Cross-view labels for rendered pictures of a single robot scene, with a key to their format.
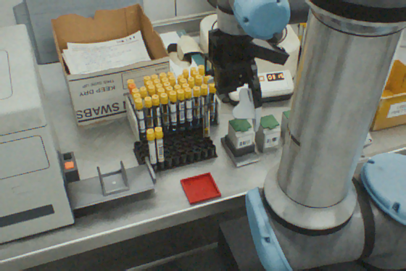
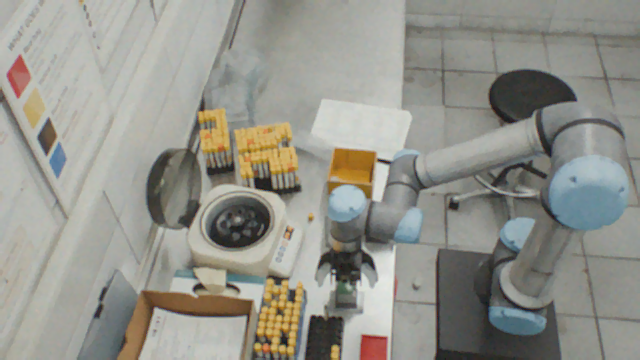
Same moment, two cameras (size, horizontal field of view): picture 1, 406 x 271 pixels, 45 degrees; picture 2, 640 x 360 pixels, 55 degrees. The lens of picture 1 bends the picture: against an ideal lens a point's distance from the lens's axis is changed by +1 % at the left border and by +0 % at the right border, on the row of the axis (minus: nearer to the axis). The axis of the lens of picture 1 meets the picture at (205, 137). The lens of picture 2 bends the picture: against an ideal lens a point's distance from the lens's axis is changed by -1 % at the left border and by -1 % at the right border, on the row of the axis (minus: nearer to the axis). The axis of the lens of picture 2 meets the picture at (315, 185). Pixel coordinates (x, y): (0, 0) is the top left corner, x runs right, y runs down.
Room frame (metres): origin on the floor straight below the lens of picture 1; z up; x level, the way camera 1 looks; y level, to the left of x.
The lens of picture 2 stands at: (0.47, 0.64, 2.32)
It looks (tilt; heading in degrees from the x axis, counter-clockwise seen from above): 51 degrees down; 300
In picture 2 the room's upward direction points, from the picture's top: 4 degrees counter-clockwise
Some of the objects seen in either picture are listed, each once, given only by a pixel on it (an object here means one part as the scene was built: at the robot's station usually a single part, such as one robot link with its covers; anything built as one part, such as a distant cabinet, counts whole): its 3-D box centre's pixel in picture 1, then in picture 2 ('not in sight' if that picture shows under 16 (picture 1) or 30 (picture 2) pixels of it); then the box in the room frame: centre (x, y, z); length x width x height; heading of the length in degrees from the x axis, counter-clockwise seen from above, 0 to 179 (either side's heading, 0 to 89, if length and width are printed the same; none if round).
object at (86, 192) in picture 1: (102, 184); not in sight; (0.66, 0.20, 0.92); 0.21 x 0.07 x 0.05; 110
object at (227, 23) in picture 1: (238, 18); (347, 234); (0.80, -0.06, 1.21); 0.08 x 0.08 x 0.05
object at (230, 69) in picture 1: (232, 56); (346, 258); (0.80, -0.05, 1.13); 0.09 x 0.08 x 0.12; 114
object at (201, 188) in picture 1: (200, 188); (374, 348); (0.69, 0.01, 0.88); 0.07 x 0.07 x 0.01; 20
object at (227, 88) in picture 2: not in sight; (226, 92); (1.46, -0.56, 0.97); 0.26 x 0.17 x 0.19; 126
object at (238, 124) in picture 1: (241, 124); (346, 287); (0.81, -0.08, 0.95); 0.05 x 0.04 x 0.01; 23
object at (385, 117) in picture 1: (386, 94); (352, 176); (0.96, -0.44, 0.92); 0.13 x 0.13 x 0.10; 18
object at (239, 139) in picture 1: (240, 136); (346, 293); (0.81, -0.08, 0.92); 0.05 x 0.04 x 0.06; 23
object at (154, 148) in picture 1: (174, 134); (323, 340); (0.80, 0.07, 0.93); 0.17 x 0.09 x 0.11; 111
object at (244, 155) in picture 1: (239, 146); (346, 299); (0.81, -0.08, 0.89); 0.09 x 0.05 x 0.04; 22
